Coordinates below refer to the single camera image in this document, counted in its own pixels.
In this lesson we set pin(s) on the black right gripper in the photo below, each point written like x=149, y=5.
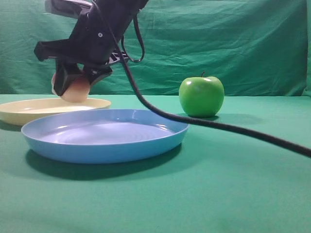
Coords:
x=91, y=43

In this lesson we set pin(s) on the pale yellow plastic plate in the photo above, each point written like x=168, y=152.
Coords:
x=23, y=111

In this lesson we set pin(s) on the yellow pink toy bread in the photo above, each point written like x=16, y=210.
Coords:
x=78, y=90

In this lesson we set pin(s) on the blue plastic plate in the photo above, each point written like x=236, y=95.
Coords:
x=103, y=136

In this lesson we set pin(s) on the green backdrop cloth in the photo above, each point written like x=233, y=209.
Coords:
x=255, y=47

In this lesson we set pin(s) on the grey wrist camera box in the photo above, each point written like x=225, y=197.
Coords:
x=67, y=8

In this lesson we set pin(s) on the green apple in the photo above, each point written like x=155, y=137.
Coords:
x=201, y=96

